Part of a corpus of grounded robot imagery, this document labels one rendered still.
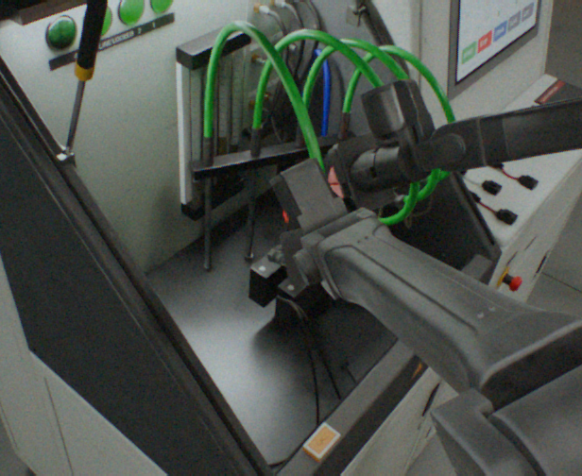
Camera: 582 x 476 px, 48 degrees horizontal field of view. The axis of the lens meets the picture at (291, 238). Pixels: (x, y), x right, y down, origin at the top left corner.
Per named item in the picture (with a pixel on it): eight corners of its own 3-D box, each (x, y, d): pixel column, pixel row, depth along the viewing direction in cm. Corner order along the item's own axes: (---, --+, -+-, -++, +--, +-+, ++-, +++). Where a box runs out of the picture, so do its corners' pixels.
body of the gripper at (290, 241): (279, 233, 80) (280, 231, 73) (360, 216, 81) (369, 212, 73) (289, 285, 80) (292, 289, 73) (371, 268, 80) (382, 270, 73)
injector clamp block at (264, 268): (286, 351, 121) (294, 296, 111) (246, 322, 125) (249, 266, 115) (386, 257, 142) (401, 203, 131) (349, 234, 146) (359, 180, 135)
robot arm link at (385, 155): (411, 185, 80) (444, 173, 82) (394, 130, 79) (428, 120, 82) (377, 193, 86) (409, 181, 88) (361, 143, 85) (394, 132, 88)
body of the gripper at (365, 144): (365, 133, 93) (397, 121, 87) (388, 201, 94) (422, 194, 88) (329, 146, 90) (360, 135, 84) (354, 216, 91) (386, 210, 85)
